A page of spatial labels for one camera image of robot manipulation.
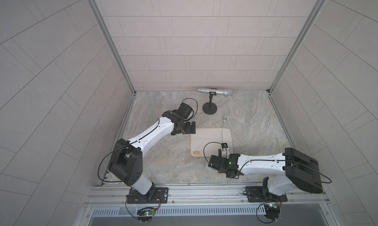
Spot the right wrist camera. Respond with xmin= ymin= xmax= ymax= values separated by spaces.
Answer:
xmin=221 ymin=143 xmax=229 ymax=158

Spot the left green circuit board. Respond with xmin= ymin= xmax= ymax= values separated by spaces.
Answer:
xmin=136 ymin=207 xmax=157 ymax=223

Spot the black microphone stand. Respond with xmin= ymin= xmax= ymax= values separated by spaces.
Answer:
xmin=202 ymin=92 xmax=218 ymax=115

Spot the aluminium rail frame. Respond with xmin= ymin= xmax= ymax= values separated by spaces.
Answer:
xmin=83 ymin=183 xmax=330 ymax=207

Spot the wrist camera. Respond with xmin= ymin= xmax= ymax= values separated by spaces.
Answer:
xmin=176 ymin=102 xmax=193 ymax=120
xmin=221 ymin=143 xmax=229 ymax=158

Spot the white cutting board tan rim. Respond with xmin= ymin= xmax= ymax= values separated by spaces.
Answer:
xmin=190 ymin=128 xmax=223 ymax=158

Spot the silver microphone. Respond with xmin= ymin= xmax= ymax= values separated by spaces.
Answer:
xmin=197 ymin=88 xmax=233 ymax=97

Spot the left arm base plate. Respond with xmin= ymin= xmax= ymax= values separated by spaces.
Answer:
xmin=127 ymin=187 xmax=169 ymax=204

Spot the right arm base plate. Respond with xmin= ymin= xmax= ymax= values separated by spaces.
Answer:
xmin=243 ymin=186 xmax=287 ymax=203

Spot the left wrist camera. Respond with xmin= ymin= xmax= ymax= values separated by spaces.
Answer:
xmin=176 ymin=102 xmax=193 ymax=120

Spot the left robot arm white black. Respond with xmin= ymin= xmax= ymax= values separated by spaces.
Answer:
xmin=107 ymin=103 xmax=195 ymax=201

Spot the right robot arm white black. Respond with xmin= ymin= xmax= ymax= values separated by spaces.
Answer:
xmin=208 ymin=148 xmax=323 ymax=196

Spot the white speckled cleaver knife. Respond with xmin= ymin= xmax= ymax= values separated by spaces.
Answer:
xmin=221 ymin=128 xmax=233 ymax=158

